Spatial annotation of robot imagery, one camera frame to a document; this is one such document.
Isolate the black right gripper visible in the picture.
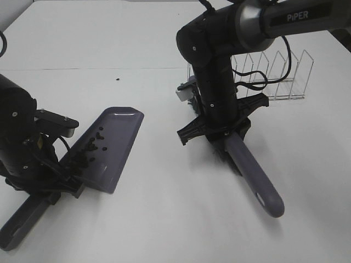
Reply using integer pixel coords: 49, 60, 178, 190
177, 93, 269, 145

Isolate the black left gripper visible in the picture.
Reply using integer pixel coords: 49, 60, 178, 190
5, 153, 84, 198

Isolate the coffee bean pile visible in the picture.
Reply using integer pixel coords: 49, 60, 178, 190
66, 127, 105, 175

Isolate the grey plastic dustpan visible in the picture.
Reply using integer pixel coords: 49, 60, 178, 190
1, 107, 144, 251

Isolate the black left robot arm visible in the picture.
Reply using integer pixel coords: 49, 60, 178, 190
1, 76, 84, 198

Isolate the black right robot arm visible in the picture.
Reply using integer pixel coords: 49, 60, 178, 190
176, 1, 350, 144

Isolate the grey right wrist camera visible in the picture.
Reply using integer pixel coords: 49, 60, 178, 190
175, 81, 197, 102

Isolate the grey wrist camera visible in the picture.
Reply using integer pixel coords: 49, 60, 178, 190
175, 81, 197, 102
34, 109, 79, 138

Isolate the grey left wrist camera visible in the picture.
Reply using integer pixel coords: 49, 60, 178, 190
34, 109, 79, 138

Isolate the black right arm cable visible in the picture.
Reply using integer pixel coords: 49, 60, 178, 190
198, 0, 291, 91

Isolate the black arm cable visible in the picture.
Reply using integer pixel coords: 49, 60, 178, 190
0, 30, 8, 58
198, 0, 291, 91

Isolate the metal wire rack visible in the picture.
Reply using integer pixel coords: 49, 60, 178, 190
186, 49, 314, 101

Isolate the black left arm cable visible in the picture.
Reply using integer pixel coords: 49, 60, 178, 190
0, 30, 8, 58

